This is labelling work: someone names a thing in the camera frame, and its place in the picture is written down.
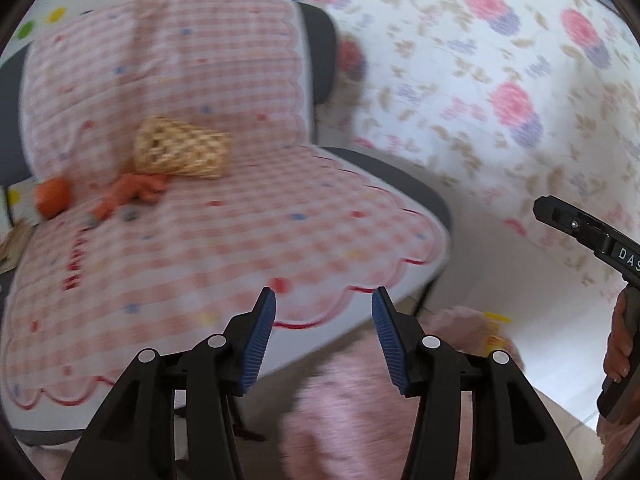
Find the woven bamboo basket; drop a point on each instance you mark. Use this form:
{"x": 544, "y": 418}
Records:
{"x": 167, "y": 146}

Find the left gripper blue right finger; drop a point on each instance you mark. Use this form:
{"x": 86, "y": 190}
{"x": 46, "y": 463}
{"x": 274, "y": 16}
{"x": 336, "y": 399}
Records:
{"x": 388, "y": 322}

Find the orange cover notebook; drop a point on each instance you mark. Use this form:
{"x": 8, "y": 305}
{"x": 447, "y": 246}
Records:
{"x": 13, "y": 247}

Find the right hand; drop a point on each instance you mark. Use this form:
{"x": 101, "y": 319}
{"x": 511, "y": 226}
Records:
{"x": 616, "y": 361}

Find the pink trash bag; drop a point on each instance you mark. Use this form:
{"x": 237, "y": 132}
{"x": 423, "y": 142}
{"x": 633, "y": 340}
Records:
{"x": 350, "y": 422}

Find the clear yellow-edged plastic wrapper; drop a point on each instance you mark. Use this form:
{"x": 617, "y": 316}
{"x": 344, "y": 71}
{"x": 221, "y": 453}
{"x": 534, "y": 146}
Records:
{"x": 496, "y": 338}

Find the floral wall cloth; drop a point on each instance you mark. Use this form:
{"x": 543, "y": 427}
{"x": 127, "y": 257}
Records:
{"x": 503, "y": 100}

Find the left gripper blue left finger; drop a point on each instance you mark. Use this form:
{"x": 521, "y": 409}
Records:
{"x": 259, "y": 327}

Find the red apple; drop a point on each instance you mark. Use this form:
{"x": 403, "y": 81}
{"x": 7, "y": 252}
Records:
{"x": 52, "y": 197}

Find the pink checkered chair cover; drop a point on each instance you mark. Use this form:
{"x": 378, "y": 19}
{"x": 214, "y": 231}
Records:
{"x": 321, "y": 233}

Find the orange knitted glove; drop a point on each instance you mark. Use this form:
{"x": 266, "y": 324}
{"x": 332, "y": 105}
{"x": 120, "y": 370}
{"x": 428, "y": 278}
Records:
{"x": 124, "y": 193}

